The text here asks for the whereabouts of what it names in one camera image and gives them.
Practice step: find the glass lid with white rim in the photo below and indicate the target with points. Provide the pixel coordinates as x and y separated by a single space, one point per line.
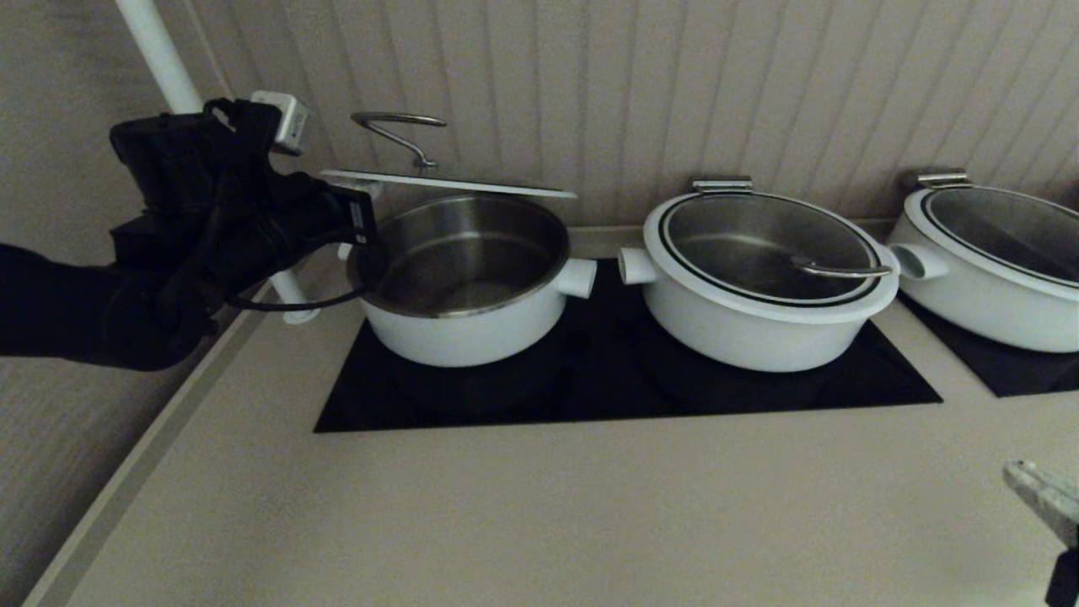
472 185
1003 228
742 244

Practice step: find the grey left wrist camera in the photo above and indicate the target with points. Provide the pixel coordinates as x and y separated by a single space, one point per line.
281 122

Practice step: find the chrome lid hinge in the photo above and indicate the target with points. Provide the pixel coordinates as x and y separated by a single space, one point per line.
941 179
722 186

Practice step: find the large black induction cooktop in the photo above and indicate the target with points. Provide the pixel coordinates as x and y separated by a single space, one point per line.
590 379

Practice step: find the white pot with steel insert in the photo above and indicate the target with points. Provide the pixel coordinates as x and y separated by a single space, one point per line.
464 337
995 320
742 341

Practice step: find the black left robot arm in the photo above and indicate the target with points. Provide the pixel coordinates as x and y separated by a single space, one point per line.
76 303

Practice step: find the white support pole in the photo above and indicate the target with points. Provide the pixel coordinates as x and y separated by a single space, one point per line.
160 59

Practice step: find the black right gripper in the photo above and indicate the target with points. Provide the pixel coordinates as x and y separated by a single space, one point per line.
1066 582

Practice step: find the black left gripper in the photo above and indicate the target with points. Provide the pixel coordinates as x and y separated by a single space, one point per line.
303 223

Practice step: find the small black induction cooktop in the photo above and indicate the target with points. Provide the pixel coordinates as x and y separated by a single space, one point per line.
1020 371

